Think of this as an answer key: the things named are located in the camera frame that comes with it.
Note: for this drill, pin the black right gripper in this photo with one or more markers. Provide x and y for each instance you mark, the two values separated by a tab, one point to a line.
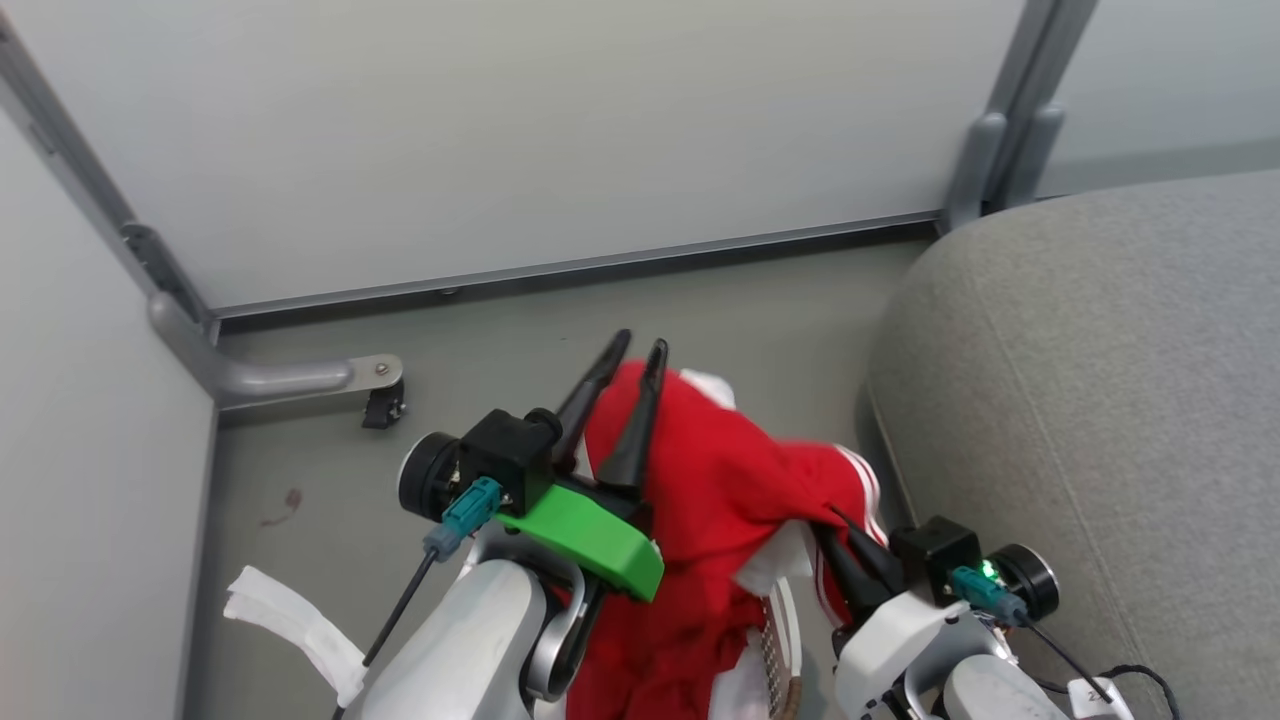
965	565

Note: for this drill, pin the white perforated laundry basket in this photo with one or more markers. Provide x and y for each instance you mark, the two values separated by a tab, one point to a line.
775	640

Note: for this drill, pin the white label tag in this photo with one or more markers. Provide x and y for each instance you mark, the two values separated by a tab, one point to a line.
1098	697

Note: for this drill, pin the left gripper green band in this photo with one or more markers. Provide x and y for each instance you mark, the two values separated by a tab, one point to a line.
580	535

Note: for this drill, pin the red garment with white stripes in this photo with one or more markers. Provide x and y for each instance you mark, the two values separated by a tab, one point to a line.
720	500

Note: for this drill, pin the black caster wheel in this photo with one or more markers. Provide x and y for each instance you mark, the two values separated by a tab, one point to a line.
384	407

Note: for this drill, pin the white fabric strip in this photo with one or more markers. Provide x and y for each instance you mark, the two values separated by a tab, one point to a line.
295	620

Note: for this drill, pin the grey partition post with foot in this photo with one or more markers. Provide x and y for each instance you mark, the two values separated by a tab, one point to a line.
190	340

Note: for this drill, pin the grey double partition post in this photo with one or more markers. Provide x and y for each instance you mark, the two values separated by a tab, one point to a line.
1010	120

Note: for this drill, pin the grey partition bottom rail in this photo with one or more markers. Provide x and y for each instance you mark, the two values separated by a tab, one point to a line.
580	265

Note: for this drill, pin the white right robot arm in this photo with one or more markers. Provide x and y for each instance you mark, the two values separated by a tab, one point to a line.
920	660

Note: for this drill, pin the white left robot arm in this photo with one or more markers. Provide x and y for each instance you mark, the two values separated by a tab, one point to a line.
470	650

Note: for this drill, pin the grey fabric sofa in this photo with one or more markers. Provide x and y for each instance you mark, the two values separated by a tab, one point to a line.
1100	400

